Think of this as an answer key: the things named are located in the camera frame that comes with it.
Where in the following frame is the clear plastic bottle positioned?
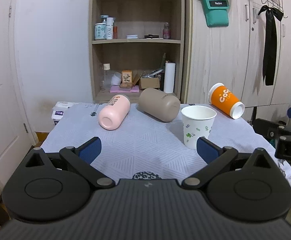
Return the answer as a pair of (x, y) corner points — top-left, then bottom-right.
(100, 63), (111, 90)

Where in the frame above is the small cardboard box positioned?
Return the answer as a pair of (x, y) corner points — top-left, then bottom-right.
(139, 77), (160, 90)

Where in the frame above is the pink flat box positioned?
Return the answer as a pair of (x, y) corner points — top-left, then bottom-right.
(110, 86), (140, 93)

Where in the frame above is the white tissue pack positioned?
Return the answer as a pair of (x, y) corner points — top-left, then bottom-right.
(51, 101), (75, 125)

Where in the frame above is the orange floral box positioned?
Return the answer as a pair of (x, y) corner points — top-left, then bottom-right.
(120, 70), (133, 88)

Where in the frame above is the black ribbon bow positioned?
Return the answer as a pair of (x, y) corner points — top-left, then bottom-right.
(258, 5), (284, 86)

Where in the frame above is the white paper towel roll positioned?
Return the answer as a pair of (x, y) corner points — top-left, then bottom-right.
(163, 62), (176, 93)

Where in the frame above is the orange coco paper cup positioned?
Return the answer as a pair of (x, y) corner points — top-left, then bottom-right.
(208, 82), (245, 120)

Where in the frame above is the light blue jar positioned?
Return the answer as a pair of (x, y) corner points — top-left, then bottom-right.
(94, 23), (107, 40)

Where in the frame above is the white floral paper cup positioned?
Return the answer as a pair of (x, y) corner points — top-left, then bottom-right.
(181, 105), (217, 150)

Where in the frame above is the wooden shelf unit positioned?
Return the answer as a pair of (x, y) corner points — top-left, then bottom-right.
(89, 0), (186, 102)

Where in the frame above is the pink small bottle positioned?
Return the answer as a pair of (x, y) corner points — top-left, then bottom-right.
(163, 22), (170, 39)

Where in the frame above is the teal hanging pouch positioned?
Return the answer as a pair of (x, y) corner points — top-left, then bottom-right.
(202, 0), (229, 28)

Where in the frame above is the red small bottle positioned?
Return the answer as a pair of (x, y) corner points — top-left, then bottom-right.
(113, 26), (118, 39)

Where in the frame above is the white small cup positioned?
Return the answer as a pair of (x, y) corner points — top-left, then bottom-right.
(111, 72), (122, 86)

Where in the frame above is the grey patterned tablecloth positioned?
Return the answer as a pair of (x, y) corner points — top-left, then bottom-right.
(41, 103), (291, 186)

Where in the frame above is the black flat object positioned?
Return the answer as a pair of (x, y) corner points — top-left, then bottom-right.
(144, 34), (160, 39)

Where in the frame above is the white pump bottle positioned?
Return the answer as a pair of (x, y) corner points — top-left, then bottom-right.
(101, 15), (115, 40)

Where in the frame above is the beige tumbler cup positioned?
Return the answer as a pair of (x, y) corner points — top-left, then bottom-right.
(139, 88), (181, 122)

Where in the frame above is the white door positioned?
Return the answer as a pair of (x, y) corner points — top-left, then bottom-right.
(0, 0), (38, 188)

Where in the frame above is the pink tumbler cup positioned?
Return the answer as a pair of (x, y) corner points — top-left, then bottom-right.
(98, 94), (131, 131)

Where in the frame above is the white flat tin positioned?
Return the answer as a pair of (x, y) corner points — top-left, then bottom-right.
(126, 35), (139, 39)

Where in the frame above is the wooden wardrobe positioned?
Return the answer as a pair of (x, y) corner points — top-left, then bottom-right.
(182, 0), (291, 107)

